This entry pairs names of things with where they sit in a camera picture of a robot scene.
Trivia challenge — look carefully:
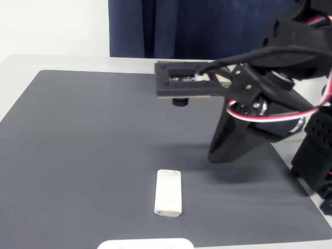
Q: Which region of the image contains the white rounded device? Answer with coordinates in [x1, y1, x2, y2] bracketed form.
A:
[96, 238, 195, 249]

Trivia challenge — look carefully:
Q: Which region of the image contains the white rectangular block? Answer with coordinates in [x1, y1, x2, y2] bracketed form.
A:
[153, 169, 183, 218]

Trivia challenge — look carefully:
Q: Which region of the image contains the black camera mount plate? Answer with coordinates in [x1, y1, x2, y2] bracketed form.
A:
[155, 61, 234, 107]

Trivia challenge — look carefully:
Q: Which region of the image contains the navy blue curtain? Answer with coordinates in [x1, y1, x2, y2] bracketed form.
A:
[108, 0, 306, 60]

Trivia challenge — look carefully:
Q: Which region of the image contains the bark-pattern cardboard box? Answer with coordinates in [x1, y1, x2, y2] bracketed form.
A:
[157, 60, 233, 90]

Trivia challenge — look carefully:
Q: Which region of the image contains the dark grey table mat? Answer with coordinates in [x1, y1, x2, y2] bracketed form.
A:
[0, 69, 332, 248]

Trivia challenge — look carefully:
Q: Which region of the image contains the black camera cable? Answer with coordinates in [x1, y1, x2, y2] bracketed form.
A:
[196, 46, 332, 77]

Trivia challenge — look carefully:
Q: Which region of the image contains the red white servo wire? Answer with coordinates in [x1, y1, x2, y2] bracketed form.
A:
[225, 74, 332, 125]

